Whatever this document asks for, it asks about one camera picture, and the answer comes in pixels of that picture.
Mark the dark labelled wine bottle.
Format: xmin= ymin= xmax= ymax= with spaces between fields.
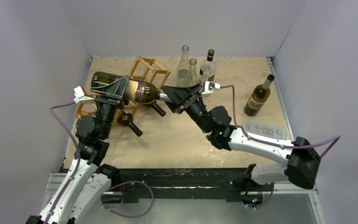
xmin=144 ymin=102 xmax=166 ymax=117

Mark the dark bottle in lower rack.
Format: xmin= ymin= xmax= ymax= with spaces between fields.
xmin=117 ymin=111 xmax=143 ymax=137

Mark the clear liquor bottle black cap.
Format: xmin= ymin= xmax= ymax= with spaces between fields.
xmin=199 ymin=49 xmax=217 ymax=85

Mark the clear plastic parts box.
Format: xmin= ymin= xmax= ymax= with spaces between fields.
xmin=244 ymin=118 xmax=290 ymax=140

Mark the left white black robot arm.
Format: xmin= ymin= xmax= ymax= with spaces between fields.
xmin=26 ymin=74 xmax=130 ymax=224

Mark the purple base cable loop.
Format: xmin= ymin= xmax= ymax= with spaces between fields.
xmin=101 ymin=180 xmax=156 ymax=219

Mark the olive green wine bottle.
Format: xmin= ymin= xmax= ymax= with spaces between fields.
xmin=91 ymin=71 xmax=161 ymax=104

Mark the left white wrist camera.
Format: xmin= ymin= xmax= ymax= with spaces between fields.
xmin=73 ymin=86 xmax=95 ymax=105

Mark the green wine bottle far right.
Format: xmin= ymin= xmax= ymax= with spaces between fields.
xmin=244 ymin=74 xmax=275 ymax=117

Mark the clear bottle front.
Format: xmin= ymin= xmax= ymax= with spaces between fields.
xmin=184 ymin=58 xmax=199 ymax=87

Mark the tall clear bottle back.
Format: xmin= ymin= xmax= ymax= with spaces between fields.
xmin=176 ymin=45 xmax=191 ymax=87

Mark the wooden wine rack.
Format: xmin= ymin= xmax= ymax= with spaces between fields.
xmin=75 ymin=56 xmax=171 ymax=126

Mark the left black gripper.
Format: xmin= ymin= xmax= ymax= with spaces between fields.
xmin=89 ymin=76 xmax=131 ymax=138

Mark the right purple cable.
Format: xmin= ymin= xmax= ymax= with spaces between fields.
xmin=220 ymin=85 xmax=341 ymax=159

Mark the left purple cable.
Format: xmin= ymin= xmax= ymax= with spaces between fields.
xmin=43 ymin=102 xmax=82 ymax=224

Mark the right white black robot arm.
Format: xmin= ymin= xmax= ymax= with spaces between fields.
xmin=162 ymin=81 xmax=321 ymax=190

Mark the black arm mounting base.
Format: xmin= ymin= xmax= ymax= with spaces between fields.
xmin=96 ymin=165 xmax=273 ymax=205

